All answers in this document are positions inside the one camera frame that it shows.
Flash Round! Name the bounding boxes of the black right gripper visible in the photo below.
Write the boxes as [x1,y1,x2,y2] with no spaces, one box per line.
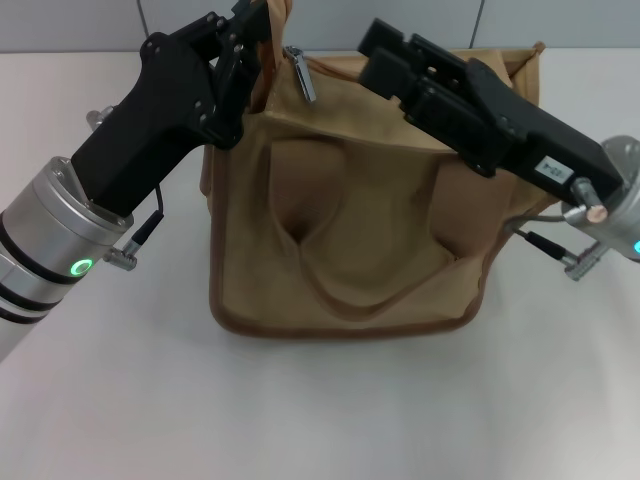
[357,47,622,208]

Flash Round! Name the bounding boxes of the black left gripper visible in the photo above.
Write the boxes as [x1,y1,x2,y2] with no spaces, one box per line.
[68,0,274,220]

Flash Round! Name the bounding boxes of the silver metal zipper pull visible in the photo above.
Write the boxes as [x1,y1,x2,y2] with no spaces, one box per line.
[284,44,319,105]

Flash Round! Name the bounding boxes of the khaki canvas food bag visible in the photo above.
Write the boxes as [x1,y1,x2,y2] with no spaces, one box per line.
[199,0,561,341]

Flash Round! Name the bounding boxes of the right gripper cable with connectors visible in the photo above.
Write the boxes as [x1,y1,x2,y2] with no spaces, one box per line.
[502,177,610,282]

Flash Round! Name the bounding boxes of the gripper cable with connectors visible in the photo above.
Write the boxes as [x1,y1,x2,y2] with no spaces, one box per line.
[502,177,610,282]
[85,106,166,271]

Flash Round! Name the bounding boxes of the left gripper cable with connectors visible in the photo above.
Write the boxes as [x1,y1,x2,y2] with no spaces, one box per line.
[85,106,166,271]

